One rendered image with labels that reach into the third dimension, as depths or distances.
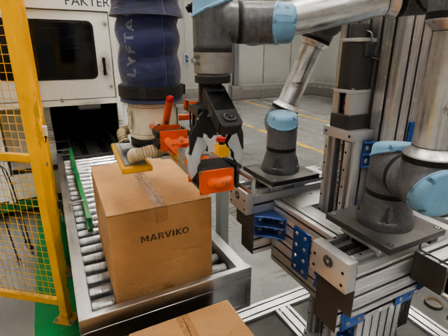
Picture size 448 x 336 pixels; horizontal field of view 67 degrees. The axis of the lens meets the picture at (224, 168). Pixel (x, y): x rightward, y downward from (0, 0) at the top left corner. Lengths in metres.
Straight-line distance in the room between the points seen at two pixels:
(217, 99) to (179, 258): 0.89
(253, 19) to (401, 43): 0.59
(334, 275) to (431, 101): 0.48
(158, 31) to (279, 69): 11.10
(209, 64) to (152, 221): 0.78
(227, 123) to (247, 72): 10.90
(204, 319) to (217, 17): 1.07
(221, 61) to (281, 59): 11.56
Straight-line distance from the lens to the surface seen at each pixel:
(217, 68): 0.66
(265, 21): 0.67
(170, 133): 0.99
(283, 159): 1.32
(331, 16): 0.84
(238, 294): 1.58
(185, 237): 1.38
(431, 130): 0.83
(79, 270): 1.66
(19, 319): 2.49
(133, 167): 1.14
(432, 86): 0.82
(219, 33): 0.66
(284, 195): 1.36
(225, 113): 0.62
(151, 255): 1.37
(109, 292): 1.60
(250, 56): 11.53
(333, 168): 1.25
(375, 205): 0.99
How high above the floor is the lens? 1.49
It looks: 19 degrees down
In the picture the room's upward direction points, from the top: straight up
